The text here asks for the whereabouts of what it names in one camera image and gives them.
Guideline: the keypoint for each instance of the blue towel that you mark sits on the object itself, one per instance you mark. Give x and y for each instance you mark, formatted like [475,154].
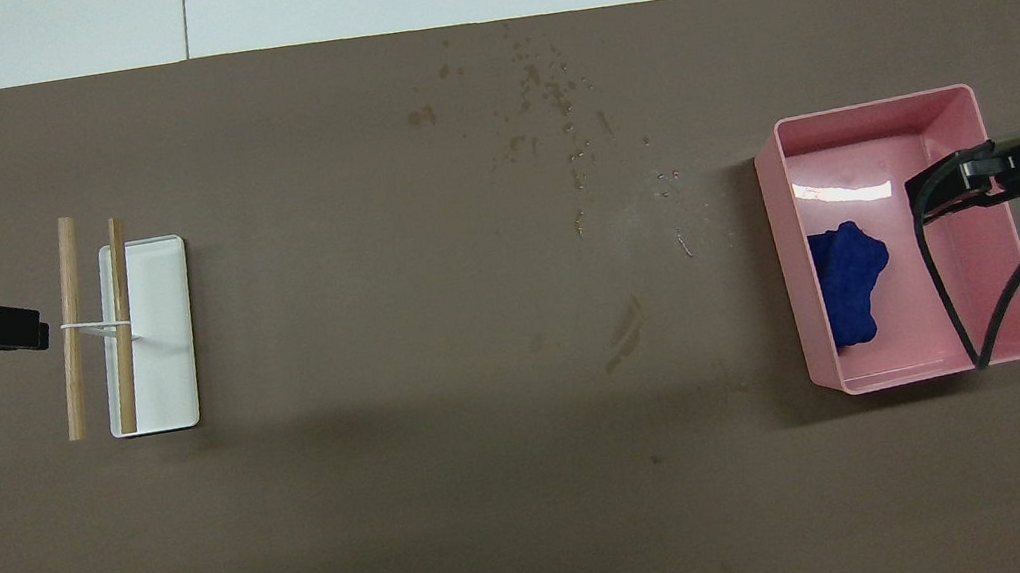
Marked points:
[849,286]

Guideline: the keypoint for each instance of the pink plastic bin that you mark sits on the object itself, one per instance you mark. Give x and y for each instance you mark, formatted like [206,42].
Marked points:
[914,349]

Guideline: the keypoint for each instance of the white rack with wooden rods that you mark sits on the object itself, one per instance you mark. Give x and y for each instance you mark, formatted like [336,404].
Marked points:
[167,358]

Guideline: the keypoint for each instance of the brown table mat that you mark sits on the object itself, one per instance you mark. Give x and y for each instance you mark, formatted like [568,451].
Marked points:
[378,347]

